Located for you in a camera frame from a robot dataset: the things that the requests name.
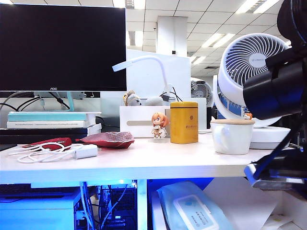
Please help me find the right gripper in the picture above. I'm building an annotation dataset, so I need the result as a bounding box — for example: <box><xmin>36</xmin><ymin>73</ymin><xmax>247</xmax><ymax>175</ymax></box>
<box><xmin>261</xmin><ymin>148</ymin><xmax>307</xmax><ymax>200</ymax></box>

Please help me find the small white box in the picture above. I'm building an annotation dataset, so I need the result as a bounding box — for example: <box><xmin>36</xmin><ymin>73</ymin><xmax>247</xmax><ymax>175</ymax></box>
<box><xmin>86</xmin><ymin>123</ymin><xmax>102</xmax><ymax>135</ymax></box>

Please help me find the grey round plush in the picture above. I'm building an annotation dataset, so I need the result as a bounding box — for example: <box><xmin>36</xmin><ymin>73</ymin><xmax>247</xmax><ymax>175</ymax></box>
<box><xmin>144</xmin><ymin>96</ymin><xmax>166</xmax><ymax>107</ymax></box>

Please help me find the white desk drawer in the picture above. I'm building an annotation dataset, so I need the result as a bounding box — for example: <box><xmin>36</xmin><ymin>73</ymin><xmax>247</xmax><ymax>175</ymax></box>
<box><xmin>150</xmin><ymin>191</ymin><xmax>307</xmax><ymax>230</ymax></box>

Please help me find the white paper sheet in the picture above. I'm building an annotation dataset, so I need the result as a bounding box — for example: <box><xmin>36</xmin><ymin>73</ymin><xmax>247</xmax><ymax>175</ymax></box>
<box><xmin>203</xmin><ymin>177</ymin><xmax>307</xmax><ymax>230</ymax></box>

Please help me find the white charging cable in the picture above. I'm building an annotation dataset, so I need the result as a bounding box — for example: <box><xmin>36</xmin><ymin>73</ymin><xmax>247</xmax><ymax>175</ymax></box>
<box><xmin>8</xmin><ymin>142</ymin><xmax>83</xmax><ymax>164</ymax></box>

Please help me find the orange-haired anime figurine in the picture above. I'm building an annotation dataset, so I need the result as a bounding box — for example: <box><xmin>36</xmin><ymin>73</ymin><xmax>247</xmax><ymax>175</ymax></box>
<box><xmin>150</xmin><ymin>112</ymin><xmax>171</xmax><ymax>139</ymax></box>

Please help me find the black plug cable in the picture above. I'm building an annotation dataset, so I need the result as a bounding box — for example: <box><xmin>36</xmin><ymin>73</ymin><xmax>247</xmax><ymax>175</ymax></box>
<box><xmin>159</xmin><ymin>86</ymin><xmax>184</xmax><ymax>102</ymax></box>

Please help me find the white low cabinet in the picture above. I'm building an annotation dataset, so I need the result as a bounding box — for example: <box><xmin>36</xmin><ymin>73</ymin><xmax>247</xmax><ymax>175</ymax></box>
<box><xmin>0</xmin><ymin>191</ymin><xmax>83</xmax><ymax>230</ymax></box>

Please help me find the red patterned pouch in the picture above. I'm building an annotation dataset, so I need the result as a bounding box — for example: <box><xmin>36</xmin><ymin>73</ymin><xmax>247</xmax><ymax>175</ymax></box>
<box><xmin>75</xmin><ymin>131</ymin><xmax>135</xmax><ymax>150</ymax></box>

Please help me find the yellow tea tin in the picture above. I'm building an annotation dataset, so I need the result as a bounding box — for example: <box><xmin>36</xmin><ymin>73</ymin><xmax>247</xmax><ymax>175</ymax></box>
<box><xmin>169</xmin><ymin>101</ymin><xmax>199</xmax><ymax>145</ymax></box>

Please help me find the white round desk fan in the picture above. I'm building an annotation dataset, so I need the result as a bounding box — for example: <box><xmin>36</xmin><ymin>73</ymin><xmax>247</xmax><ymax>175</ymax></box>
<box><xmin>212</xmin><ymin>33</ymin><xmax>292</xmax><ymax>150</ymax></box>

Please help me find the beige plush toy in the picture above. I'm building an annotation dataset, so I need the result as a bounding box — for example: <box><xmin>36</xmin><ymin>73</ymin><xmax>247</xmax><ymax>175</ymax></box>
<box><xmin>123</xmin><ymin>90</ymin><xmax>142</xmax><ymax>107</ymax></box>

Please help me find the white book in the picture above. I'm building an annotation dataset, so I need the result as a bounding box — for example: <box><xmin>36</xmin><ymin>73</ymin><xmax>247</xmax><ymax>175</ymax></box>
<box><xmin>6</xmin><ymin>121</ymin><xmax>87</xmax><ymax>129</ymax></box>

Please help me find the red flat case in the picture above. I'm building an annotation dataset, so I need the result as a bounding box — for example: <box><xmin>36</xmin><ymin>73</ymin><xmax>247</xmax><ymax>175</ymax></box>
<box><xmin>21</xmin><ymin>137</ymin><xmax>72</xmax><ymax>151</ymax></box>

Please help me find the white power adapter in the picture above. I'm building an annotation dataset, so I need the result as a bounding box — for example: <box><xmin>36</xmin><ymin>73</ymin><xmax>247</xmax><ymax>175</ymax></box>
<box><xmin>74</xmin><ymin>144</ymin><xmax>99</xmax><ymax>160</ymax></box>

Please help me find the pale hanging cable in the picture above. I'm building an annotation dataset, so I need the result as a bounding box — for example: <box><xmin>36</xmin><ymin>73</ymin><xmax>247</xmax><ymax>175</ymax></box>
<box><xmin>79</xmin><ymin>181</ymin><xmax>96</xmax><ymax>230</ymax></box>

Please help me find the black under-desk tray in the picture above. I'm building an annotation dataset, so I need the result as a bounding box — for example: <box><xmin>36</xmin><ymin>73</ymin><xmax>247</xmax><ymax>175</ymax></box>
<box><xmin>0</xmin><ymin>183</ymin><xmax>32</xmax><ymax>195</ymax></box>

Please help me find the white partition panel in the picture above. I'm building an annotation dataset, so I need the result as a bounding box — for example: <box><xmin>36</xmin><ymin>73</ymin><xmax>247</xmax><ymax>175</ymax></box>
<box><xmin>126</xmin><ymin>49</ymin><xmax>191</xmax><ymax>99</ymax></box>

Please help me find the white ceramic mug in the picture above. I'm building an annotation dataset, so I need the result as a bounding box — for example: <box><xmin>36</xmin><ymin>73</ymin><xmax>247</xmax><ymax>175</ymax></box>
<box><xmin>210</xmin><ymin>122</ymin><xmax>254</xmax><ymax>155</ymax></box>

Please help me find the white tissue box organizer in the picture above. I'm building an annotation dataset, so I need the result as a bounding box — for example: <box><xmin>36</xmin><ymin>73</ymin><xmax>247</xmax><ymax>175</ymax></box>
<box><xmin>119</xmin><ymin>105</ymin><xmax>172</xmax><ymax>138</ymax></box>

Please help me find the small white background fan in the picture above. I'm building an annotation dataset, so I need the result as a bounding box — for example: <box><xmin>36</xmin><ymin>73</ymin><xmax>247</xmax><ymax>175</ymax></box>
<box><xmin>190</xmin><ymin>80</ymin><xmax>213</xmax><ymax>108</ymax></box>

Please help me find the black computer tower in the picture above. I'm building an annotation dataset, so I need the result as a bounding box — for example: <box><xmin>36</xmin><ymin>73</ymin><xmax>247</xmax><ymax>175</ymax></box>
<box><xmin>95</xmin><ymin>184</ymin><xmax>138</xmax><ymax>230</ymax></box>

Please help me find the black monitor cable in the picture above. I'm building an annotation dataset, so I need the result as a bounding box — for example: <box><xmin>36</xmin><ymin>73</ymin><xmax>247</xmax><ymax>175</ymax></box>
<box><xmin>47</xmin><ymin>91</ymin><xmax>72</xmax><ymax>111</ymax></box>

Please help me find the light blue wet wipes pack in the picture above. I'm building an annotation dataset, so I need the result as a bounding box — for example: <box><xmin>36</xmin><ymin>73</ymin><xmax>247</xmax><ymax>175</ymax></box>
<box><xmin>156</xmin><ymin>181</ymin><xmax>235</xmax><ymax>230</ymax></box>

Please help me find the white flexible desk lamp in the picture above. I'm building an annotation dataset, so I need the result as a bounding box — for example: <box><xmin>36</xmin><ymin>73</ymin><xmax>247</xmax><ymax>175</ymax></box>
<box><xmin>112</xmin><ymin>56</ymin><xmax>174</xmax><ymax>101</ymax></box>

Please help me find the black flat box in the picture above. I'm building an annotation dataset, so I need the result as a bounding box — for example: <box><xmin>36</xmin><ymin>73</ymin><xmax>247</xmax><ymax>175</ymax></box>
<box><xmin>0</xmin><ymin>127</ymin><xmax>88</xmax><ymax>145</ymax></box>

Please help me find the teal monitor stand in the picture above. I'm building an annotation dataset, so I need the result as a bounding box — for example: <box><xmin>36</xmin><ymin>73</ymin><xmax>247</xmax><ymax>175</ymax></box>
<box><xmin>34</xmin><ymin>91</ymin><xmax>87</xmax><ymax>113</ymax></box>

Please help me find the white storage box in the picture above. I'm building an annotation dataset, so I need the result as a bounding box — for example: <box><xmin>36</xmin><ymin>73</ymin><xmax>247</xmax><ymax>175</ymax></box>
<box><xmin>191</xmin><ymin>97</ymin><xmax>208</xmax><ymax>132</ymax></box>

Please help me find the black AOC computer monitor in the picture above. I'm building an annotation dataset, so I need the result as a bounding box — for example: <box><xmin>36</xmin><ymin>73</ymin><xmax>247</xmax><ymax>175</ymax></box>
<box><xmin>0</xmin><ymin>4</ymin><xmax>127</xmax><ymax>92</ymax></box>

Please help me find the wooden lid with fox figure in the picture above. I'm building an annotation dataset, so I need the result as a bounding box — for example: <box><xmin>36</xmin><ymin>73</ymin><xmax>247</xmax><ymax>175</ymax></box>
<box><xmin>210</xmin><ymin>111</ymin><xmax>256</xmax><ymax>126</ymax></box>

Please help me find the teal book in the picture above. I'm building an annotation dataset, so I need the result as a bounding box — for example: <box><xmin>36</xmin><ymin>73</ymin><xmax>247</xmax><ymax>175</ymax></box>
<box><xmin>7</xmin><ymin>113</ymin><xmax>87</xmax><ymax>122</ymax></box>

